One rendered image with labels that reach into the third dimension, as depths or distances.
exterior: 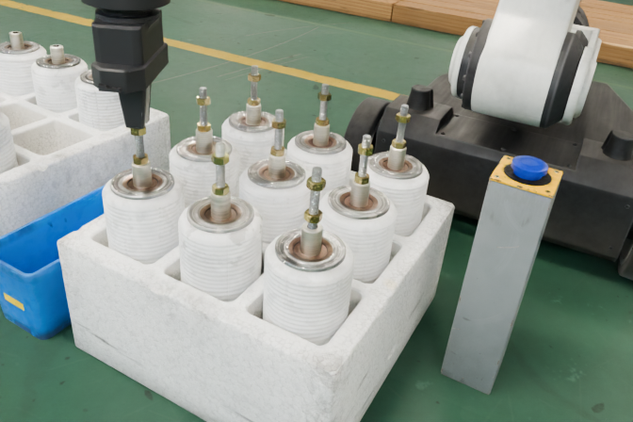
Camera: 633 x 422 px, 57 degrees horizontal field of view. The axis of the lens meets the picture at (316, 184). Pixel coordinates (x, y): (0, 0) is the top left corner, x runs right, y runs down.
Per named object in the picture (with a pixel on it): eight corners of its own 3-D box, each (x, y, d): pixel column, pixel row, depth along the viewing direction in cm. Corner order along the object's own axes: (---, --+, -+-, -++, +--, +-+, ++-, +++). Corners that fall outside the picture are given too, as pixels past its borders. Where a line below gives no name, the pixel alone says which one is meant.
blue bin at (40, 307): (145, 223, 107) (139, 167, 101) (190, 245, 103) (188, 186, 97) (-8, 316, 84) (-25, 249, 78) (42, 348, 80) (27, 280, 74)
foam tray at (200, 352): (240, 219, 111) (241, 134, 102) (435, 297, 95) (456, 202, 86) (74, 347, 80) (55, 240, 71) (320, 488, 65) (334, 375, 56)
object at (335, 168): (348, 235, 97) (359, 136, 88) (332, 268, 88) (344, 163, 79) (292, 222, 99) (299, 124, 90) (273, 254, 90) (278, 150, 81)
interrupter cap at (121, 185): (144, 165, 75) (144, 160, 75) (187, 184, 72) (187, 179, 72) (96, 187, 70) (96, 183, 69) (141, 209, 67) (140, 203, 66)
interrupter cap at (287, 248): (326, 284, 57) (327, 278, 57) (261, 258, 60) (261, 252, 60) (356, 246, 63) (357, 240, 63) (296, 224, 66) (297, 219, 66)
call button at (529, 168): (512, 166, 69) (516, 151, 68) (546, 176, 68) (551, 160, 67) (504, 179, 66) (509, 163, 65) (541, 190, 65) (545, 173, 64)
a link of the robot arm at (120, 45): (111, 53, 69) (100, -55, 63) (191, 59, 69) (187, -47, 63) (68, 89, 58) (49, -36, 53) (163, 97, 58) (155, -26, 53)
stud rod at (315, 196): (318, 233, 60) (324, 169, 57) (311, 235, 60) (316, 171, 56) (313, 228, 61) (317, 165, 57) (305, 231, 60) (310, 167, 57)
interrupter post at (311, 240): (315, 261, 60) (317, 235, 59) (295, 253, 61) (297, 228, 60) (325, 250, 62) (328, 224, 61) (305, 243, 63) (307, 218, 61)
